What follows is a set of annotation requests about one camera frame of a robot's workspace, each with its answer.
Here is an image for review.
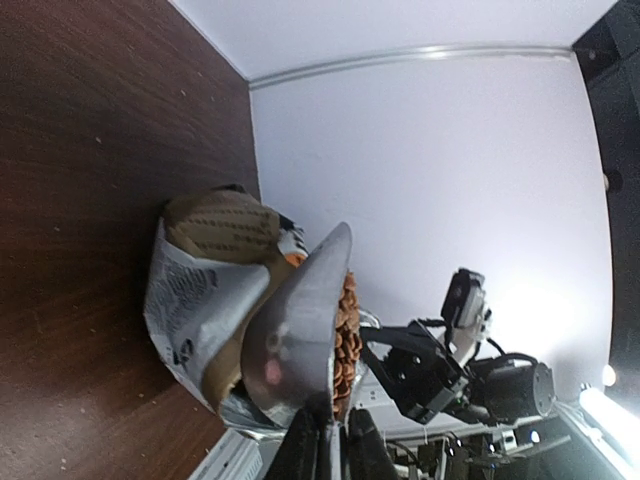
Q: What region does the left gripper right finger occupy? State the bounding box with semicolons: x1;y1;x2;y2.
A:
346;409;395;480

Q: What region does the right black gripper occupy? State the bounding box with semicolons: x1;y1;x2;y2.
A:
360;320;468;423

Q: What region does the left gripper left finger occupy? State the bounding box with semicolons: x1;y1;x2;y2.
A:
267;408;320;480

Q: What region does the metal scoop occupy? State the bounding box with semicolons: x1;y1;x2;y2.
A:
241;222;353;479

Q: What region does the dog food bag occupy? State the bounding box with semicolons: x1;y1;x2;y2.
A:
144;184;308;440

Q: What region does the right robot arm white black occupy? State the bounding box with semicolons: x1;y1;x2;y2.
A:
360;320;555;426

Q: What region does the front aluminium rail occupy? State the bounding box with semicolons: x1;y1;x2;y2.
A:
188;430;280;480

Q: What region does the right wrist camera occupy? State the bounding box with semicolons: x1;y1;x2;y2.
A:
440;268;494;361

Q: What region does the right aluminium frame post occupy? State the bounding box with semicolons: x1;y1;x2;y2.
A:
248;44;573;91

